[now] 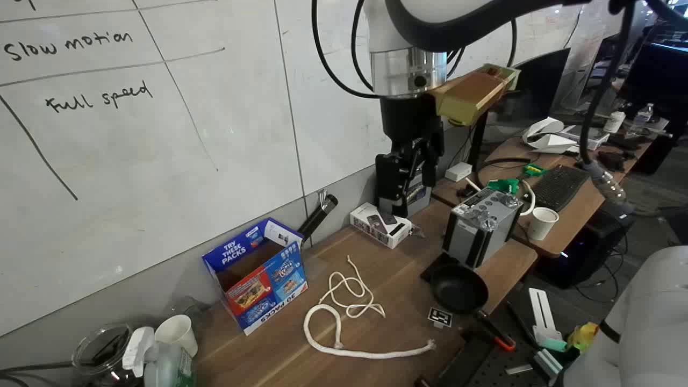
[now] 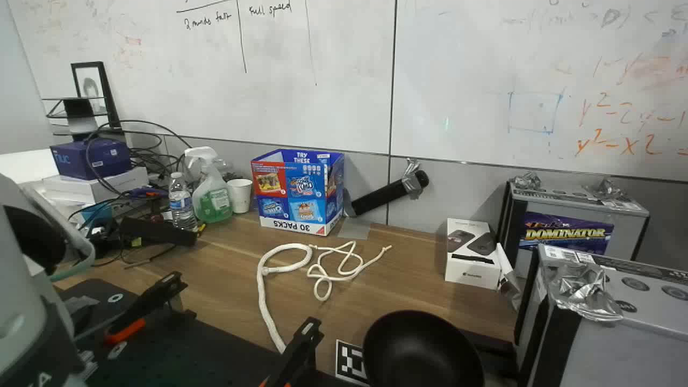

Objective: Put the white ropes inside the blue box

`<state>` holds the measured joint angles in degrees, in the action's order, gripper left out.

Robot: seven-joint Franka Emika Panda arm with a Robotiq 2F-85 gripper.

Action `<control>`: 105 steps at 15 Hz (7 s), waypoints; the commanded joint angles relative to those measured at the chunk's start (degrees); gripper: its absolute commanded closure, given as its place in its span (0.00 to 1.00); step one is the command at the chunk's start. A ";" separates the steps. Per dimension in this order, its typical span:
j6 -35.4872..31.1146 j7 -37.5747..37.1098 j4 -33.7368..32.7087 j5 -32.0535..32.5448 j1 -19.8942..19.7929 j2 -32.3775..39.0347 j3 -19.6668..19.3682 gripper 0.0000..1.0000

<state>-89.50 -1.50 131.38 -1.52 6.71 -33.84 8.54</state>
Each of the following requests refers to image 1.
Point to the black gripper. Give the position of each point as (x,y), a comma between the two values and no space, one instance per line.
(409,122)

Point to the white tube lamp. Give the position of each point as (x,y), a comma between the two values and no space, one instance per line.
(543,315)

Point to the white phone box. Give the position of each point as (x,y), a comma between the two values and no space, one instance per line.
(378,226)

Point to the black white fiducial tag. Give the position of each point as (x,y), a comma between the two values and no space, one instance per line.
(439,318)

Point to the black perforated board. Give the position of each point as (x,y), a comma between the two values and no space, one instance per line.
(485,366)

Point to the white paper cup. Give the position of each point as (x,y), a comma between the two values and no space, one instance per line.
(541,225)

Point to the yellow green bottle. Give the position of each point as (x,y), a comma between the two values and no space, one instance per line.
(580,337)

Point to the black orange clamp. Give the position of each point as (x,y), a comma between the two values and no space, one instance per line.
(495,335)

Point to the grey silver battery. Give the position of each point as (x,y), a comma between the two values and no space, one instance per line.
(480,226)

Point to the green plastic clip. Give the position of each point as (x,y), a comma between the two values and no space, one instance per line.
(533,171)
(504,185)

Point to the black keyboard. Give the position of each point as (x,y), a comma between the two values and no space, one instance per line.
(560,189)

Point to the blue cardboard snack box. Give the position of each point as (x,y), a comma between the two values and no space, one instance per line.
(267,288)

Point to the black monitor pole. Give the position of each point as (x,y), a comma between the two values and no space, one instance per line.
(477,152)

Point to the white crumpled papers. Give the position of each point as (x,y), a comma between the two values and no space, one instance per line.
(549,136)

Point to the black handheld tool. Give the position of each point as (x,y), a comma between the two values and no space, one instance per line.
(317,217)

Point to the yellow wrist camera bar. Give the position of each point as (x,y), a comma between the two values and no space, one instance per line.
(476,92)

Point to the white power adapter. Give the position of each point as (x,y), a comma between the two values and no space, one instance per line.
(459,172)

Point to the black computer case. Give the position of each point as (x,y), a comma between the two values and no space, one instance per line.
(582,250)

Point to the black bowl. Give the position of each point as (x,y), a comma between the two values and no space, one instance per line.
(459,288)

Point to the clear glass jar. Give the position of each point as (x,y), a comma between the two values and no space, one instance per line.
(99,356)

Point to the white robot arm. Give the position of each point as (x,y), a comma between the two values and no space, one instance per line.
(409,71)

